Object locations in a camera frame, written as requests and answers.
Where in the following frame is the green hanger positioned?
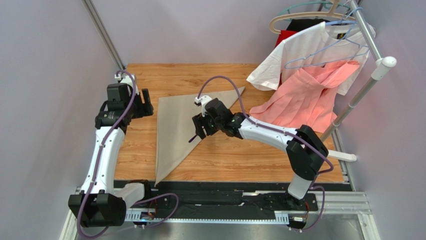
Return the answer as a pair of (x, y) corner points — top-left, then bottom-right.
(276, 0), (333, 17)

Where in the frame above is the white t-shirt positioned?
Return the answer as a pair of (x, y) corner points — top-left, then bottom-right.
(246, 22), (369, 91)

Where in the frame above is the beige wooden hanger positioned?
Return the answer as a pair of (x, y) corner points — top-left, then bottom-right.
(268, 0), (363, 34)

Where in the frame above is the red garment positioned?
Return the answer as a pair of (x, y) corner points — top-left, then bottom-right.
(274, 29), (298, 86)

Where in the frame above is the beige cloth napkin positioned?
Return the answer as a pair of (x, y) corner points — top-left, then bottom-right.
(154, 86), (246, 186)

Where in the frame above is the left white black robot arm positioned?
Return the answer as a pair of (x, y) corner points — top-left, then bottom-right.
(68, 83), (154, 228)

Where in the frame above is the aluminium frame post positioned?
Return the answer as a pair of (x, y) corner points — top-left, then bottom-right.
(82, 0), (126, 70)

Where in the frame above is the black garment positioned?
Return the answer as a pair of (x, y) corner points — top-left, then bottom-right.
(286, 18), (328, 32)

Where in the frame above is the pink pleated garment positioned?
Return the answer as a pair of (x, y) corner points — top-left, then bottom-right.
(249, 60), (360, 133)

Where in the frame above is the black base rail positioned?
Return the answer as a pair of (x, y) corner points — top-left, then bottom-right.
(113, 179), (354, 221)

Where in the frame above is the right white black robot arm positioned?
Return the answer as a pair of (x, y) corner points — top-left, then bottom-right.
(192, 95), (329, 200)

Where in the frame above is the white metal clothes rack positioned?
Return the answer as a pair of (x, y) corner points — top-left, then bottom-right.
(312, 0), (398, 163)

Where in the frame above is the blue wire hanger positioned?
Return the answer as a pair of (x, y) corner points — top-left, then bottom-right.
(284, 7), (370, 69)

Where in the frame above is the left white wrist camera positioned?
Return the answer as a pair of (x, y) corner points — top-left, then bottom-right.
(114, 73), (140, 96)

